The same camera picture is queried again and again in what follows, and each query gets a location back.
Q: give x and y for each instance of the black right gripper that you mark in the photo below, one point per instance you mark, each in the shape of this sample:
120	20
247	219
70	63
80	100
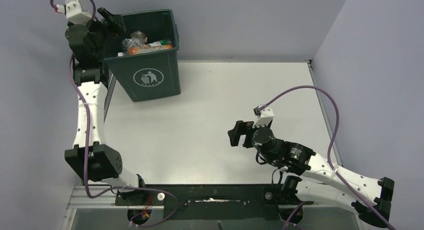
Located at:
241	128

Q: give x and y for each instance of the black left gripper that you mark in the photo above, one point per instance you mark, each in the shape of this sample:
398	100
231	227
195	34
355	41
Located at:
114	22

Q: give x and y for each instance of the clear bottle blue label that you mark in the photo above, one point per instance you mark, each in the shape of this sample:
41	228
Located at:
136	39

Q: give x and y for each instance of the orange juice bottle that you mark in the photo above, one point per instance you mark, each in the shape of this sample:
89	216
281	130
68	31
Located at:
148	49

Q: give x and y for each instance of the clear bottle green cap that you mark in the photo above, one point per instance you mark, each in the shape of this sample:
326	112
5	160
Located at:
161	43

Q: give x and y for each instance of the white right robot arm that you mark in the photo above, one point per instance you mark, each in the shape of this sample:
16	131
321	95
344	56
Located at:
315	178

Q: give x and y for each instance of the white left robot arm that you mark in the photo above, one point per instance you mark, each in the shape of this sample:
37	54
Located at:
90	157

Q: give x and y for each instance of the dark green trash bin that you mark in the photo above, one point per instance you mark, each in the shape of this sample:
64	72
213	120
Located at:
151	75

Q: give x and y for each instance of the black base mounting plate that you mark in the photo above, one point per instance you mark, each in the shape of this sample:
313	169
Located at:
211	201

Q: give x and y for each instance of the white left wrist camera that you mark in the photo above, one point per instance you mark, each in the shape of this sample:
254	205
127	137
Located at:
75	12

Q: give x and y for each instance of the aluminium frame rail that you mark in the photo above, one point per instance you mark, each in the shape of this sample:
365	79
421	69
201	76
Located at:
102	213

